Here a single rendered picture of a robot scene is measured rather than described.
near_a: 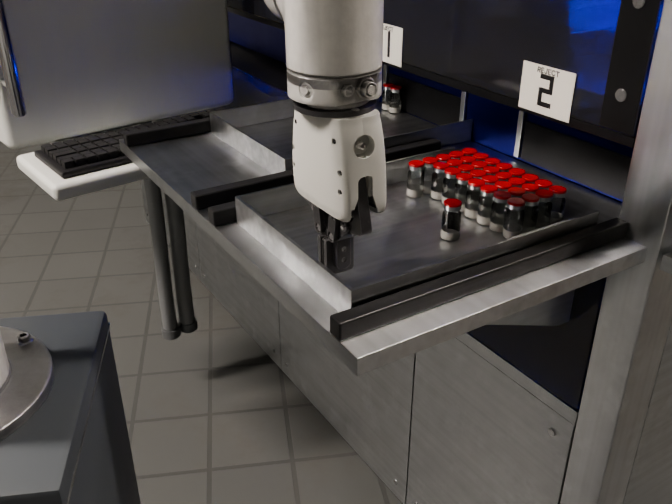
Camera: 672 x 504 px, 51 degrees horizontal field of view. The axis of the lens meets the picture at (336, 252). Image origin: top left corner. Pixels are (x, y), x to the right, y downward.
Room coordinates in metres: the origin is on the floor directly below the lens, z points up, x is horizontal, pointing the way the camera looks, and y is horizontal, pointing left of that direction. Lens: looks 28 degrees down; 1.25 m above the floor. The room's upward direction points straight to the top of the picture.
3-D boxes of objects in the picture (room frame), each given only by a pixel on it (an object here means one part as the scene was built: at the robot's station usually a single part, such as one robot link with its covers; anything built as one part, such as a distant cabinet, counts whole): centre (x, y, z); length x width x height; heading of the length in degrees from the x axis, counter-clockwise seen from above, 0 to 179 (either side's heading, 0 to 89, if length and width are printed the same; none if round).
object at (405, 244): (0.76, -0.09, 0.90); 0.34 x 0.26 x 0.04; 122
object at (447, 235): (0.74, -0.13, 0.90); 0.02 x 0.02 x 0.04
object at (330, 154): (0.62, 0.00, 1.03); 0.10 x 0.07 x 0.11; 32
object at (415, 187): (0.86, -0.10, 0.90); 0.02 x 0.02 x 0.05
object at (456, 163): (0.82, -0.18, 0.90); 0.18 x 0.02 x 0.05; 32
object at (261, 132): (1.11, -0.01, 0.90); 0.34 x 0.26 x 0.04; 122
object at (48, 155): (1.29, 0.35, 0.82); 0.40 x 0.14 x 0.02; 129
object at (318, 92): (0.62, 0.00, 1.09); 0.09 x 0.08 x 0.03; 32
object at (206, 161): (0.93, -0.04, 0.87); 0.70 x 0.48 x 0.02; 32
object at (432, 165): (0.81, -0.17, 0.90); 0.18 x 0.02 x 0.05; 32
